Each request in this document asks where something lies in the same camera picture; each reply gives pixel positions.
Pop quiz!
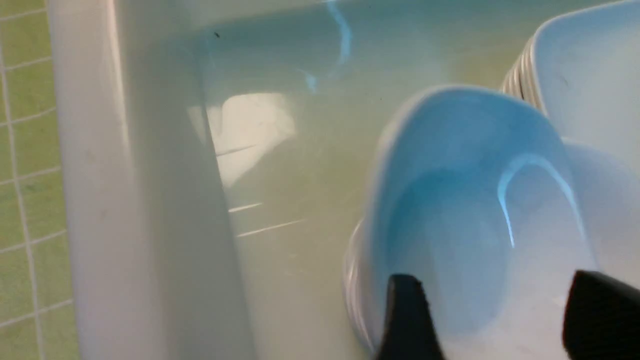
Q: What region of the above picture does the large white plastic tub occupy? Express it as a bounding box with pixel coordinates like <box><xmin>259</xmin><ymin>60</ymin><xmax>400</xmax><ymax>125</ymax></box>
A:
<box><xmin>46</xmin><ymin>0</ymin><xmax>640</xmax><ymax>360</ymax></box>

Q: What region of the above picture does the stack of white square plates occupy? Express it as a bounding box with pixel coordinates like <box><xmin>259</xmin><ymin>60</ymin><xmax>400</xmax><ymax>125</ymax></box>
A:
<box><xmin>501</xmin><ymin>0</ymin><xmax>640</xmax><ymax>287</ymax></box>

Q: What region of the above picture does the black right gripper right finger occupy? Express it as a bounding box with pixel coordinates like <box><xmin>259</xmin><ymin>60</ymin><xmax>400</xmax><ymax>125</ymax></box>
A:
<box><xmin>562</xmin><ymin>269</ymin><xmax>640</xmax><ymax>360</ymax></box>

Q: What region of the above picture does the green checked tablecloth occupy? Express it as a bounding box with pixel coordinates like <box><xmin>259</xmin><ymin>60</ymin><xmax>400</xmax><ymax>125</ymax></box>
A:
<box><xmin>0</xmin><ymin>0</ymin><xmax>80</xmax><ymax>360</ymax></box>

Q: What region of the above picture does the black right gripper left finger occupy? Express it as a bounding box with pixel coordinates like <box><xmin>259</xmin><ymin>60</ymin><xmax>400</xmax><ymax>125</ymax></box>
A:
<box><xmin>375</xmin><ymin>273</ymin><xmax>445</xmax><ymax>360</ymax></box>

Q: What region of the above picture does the stack of white small bowls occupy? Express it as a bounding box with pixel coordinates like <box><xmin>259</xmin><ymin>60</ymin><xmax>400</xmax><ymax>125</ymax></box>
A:
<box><xmin>343</xmin><ymin>85</ymin><xmax>597</xmax><ymax>360</ymax></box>

